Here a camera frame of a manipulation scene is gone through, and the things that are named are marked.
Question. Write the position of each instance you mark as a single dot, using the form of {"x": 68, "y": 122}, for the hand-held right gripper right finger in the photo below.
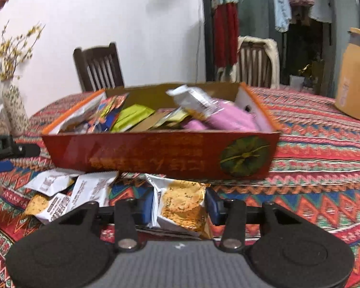
{"x": 213, "y": 210}

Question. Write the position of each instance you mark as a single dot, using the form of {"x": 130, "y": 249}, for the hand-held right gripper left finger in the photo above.
{"x": 145, "y": 211}

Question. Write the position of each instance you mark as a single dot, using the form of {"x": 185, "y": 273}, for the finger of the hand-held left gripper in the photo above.
{"x": 0, "y": 167}
{"x": 28, "y": 150}

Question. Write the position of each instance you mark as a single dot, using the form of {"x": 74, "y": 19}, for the white orange cracker packet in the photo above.
{"x": 180, "y": 204}

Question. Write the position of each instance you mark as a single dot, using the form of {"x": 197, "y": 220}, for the orange cardboard box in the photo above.
{"x": 156, "y": 153}

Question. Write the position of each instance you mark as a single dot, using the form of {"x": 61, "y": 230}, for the long green snack packet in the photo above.
{"x": 132, "y": 117}

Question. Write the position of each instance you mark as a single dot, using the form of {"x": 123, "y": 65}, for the floral ceramic vase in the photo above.
{"x": 15, "y": 108}

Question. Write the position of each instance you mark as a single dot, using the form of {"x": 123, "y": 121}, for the white labelled snack packet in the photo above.
{"x": 93, "y": 189}

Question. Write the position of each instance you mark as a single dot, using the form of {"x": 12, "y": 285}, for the white orange snack packet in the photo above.
{"x": 78, "y": 114}

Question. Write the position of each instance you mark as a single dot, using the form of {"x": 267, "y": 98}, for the orange blue snack packet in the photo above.
{"x": 108, "y": 112}

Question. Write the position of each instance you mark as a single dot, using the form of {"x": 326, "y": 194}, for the pink snack packet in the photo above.
{"x": 228, "y": 118}

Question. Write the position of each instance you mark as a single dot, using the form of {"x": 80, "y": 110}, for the small green snack packet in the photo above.
{"x": 172, "y": 117}

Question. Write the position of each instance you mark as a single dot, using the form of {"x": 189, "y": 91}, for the yellow flower branches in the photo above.
{"x": 16, "y": 51}

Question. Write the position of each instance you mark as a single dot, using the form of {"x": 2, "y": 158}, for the dark wooden chair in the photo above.
{"x": 99, "y": 69}

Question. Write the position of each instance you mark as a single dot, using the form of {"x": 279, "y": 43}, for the silver orange snack packet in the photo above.
{"x": 192, "y": 100}

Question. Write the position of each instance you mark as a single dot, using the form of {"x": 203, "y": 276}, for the brown wooden chair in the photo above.
{"x": 253, "y": 66}

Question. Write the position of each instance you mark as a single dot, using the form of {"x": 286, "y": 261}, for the wooden chair with cloth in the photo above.
{"x": 271, "y": 57}

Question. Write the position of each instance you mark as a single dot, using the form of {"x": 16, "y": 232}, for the red tasselled hanging decoration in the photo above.
{"x": 226, "y": 30}

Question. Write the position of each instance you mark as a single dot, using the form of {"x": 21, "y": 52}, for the beige thermos jug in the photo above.
{"x": 355, "y": 78}

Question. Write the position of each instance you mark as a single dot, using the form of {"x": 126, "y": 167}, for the light blue hanging shirt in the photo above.
{"x": 282, "y": 6}

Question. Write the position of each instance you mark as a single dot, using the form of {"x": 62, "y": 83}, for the white hanging garment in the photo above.
{"x": 321, "y": 10}

